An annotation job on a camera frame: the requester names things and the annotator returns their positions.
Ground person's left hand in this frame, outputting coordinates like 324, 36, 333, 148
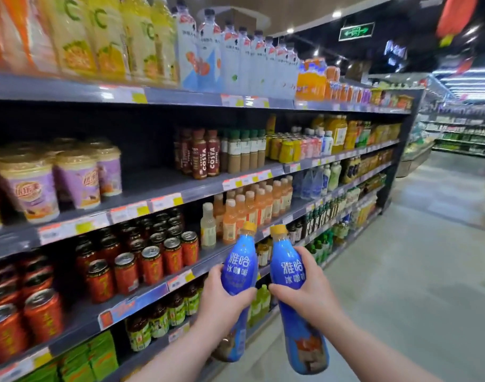
194, 264, 259, 349

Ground person's right hand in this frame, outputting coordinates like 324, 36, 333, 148
268, 246, 343, 335

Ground blue drink bottle yellow cap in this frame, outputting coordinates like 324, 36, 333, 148
211, 221, 260, 363
269, 224, 330, 375

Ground person's right forearm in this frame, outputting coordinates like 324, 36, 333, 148
310, 314, 444, 382

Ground person's left forearm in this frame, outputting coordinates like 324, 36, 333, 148
125, 332, 227, 382

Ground group of light green bottles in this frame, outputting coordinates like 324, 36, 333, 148
248, 284, 272, 327

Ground pale milky drink bottle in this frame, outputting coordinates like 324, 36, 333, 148
200, 202, 218, 250

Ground row of dark glass bottles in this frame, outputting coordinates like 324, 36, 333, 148
286, 194, 348, 246

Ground group of peach tea bottles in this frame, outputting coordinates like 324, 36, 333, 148
213, 175, 294, 246

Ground group of green label bottles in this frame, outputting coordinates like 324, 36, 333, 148
125, 274, 208, 353

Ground group of bluish water bottles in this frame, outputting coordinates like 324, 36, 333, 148
292, 162, 342, 202

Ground group of red drink cans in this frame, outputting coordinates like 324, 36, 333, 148
0, 208, 200, 369

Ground group of small yellow cans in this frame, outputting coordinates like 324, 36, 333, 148
265, 130, 334, 164

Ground group of beige coffee bottles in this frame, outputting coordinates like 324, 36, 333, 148
220, 129, 267, 175

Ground group of dark coffee bottles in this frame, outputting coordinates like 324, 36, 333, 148
174, 128, 222, 180

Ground stack of green drink cartons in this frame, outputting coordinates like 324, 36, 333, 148
17, 330, 120, 382

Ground group of large orange jugs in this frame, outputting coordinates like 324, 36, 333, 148
311, 114, 402, 155

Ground produce display counter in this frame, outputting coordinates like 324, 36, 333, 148
396, 140, 436, 179

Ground group of purple tea cups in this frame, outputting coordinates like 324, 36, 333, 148
0, 137, 124, 236

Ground group of orange soda bottles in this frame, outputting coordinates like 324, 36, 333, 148
296, 57, 342, 102

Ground grey store shelf unit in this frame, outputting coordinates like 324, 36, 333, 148
0, 71, 426, 382

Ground row of small assorted drinks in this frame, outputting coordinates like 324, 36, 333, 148
340, 81, 415, 112

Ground distant store shelves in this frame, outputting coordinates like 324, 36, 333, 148
419, 102, 485, 159

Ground row of clear water bottles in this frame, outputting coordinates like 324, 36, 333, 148
171, 0, 303, 101

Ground green exit sign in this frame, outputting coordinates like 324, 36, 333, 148
338, 21, 376, 42

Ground row of yellow juice bottles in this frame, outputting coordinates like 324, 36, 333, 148
40, 0, 180, 86

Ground red hanging lantern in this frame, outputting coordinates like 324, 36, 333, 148
436, 0, 480, 47

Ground white lit wall sign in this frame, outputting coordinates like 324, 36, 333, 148
383, 39, 409, 69

